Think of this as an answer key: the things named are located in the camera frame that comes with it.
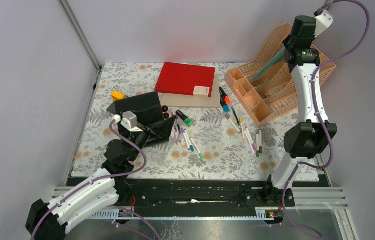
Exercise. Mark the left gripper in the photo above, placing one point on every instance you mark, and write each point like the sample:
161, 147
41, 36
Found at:
163, 128

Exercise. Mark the green highlighter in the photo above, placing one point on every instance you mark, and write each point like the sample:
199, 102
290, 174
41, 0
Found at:
184, 117

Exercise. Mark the green tip pen right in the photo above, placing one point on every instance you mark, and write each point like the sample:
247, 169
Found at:
257, 144

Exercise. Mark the left aluminium frame post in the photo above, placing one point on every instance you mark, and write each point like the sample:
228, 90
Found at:
77, 28

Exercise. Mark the dark red tip pen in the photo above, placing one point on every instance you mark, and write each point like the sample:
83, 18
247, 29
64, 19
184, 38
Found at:
260, 141

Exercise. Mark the teal folder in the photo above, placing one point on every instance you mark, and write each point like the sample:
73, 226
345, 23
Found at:
278, 57

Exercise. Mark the peach file organizer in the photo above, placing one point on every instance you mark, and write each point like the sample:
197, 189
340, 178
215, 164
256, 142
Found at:
273, 94

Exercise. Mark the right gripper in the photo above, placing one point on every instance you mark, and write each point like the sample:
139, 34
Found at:
285, 42

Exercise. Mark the aluminium frame post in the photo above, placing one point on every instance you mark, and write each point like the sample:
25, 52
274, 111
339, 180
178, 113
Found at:
77, 28
326, 6

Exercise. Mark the beige notebook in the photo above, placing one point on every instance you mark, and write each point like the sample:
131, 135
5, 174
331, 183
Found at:
186, 101

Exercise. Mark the yellow tip white pen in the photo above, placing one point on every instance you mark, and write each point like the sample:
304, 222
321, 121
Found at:
242, 129

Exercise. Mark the teal tip white pen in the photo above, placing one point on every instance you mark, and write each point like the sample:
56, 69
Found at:
188, 142

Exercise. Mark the brown tip white pen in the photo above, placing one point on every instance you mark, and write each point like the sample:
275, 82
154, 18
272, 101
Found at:
234, 125

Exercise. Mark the dark thin pen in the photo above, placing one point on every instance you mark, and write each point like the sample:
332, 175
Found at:
235, 115

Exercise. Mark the yellow block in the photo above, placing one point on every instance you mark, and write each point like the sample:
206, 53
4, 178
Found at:
117, 96

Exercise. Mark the right aluminium frame post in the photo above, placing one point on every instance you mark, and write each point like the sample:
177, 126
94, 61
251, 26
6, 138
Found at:
326, 6

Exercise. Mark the orange cap marker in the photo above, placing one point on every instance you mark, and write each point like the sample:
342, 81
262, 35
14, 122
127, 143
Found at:
225, 96

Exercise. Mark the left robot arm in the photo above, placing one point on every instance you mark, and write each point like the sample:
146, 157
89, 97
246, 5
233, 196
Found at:
125, 156

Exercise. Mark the blue cap marker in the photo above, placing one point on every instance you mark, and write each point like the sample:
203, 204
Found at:
224, 105

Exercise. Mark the green tip white pen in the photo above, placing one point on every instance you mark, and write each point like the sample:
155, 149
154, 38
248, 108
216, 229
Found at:
197, 149

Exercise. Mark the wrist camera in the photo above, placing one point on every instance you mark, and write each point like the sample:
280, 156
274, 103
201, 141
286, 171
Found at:
128, 120
323, 21

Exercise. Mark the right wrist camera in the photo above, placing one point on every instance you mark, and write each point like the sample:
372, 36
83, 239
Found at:
323, 21

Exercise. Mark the black pen holder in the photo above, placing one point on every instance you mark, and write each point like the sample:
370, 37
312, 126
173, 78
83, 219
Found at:
147, 107

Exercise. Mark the red notebook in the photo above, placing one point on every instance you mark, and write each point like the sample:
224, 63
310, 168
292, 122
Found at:
186, 79

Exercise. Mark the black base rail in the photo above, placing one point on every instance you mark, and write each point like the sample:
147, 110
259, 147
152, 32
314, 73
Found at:
199, 198

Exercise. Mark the floral table mat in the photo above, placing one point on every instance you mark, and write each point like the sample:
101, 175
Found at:
226, 155

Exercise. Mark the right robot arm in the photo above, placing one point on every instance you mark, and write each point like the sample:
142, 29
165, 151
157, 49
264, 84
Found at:
314, 132

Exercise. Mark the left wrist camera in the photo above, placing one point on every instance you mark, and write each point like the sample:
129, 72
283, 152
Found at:
128, 120

